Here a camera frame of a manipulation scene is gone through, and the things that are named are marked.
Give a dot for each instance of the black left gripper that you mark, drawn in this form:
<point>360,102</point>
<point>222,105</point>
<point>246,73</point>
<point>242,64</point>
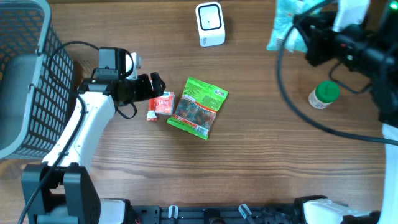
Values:
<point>147,91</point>

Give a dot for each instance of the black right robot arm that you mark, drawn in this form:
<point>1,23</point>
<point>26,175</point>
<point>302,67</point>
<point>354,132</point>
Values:
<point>384,94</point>

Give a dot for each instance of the small red carton box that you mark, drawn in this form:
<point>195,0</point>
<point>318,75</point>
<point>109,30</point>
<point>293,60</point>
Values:
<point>164,105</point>

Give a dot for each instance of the light blue wipes packet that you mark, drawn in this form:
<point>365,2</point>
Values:
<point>285,12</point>

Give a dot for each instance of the green lid jar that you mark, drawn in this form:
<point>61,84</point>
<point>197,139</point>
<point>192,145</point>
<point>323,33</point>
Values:
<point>324,94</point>

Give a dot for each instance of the grey plastic basket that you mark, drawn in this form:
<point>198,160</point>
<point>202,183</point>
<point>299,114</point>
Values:
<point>34,83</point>

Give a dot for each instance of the red toothpaste box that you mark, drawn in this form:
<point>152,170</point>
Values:
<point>151,115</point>

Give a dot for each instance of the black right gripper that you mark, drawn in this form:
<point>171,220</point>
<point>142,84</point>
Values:
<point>314,27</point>

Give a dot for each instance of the green snack bag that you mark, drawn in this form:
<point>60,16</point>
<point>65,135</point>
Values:
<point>198,107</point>

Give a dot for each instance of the white barcode scanner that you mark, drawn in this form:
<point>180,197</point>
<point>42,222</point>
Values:
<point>210,23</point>

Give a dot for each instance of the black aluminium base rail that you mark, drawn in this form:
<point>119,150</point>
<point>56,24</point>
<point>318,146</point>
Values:
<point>266,214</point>

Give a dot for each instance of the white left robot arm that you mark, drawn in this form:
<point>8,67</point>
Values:
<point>60,190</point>

